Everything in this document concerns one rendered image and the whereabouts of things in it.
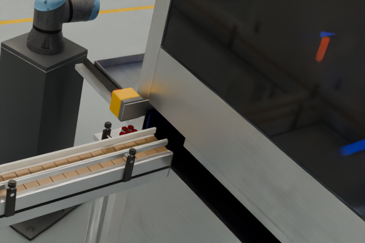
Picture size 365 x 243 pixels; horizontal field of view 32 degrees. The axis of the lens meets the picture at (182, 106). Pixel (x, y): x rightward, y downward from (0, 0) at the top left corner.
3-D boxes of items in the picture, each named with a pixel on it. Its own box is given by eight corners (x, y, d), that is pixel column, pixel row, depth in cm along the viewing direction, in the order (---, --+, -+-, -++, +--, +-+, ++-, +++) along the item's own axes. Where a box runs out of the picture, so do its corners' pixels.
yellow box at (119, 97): (139, 117, 196) (144, 98, 193) (120, 122, 192) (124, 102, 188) (127, 104, 201) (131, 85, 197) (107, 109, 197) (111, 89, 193)
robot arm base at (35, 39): (18, 43, 253) (20, 21, 248) (44, 33, 265) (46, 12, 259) (45, 58, 247) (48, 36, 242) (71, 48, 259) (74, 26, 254)
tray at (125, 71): (203, 105, 226) (205, 97, 224) (144, 119, 210) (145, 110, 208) (151, 58, 246) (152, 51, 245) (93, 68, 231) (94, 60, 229)
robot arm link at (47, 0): (27, 18, 251) (30, -13, 244) (58, 16, 259) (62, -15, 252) (39, 32, 244) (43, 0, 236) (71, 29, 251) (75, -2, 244)
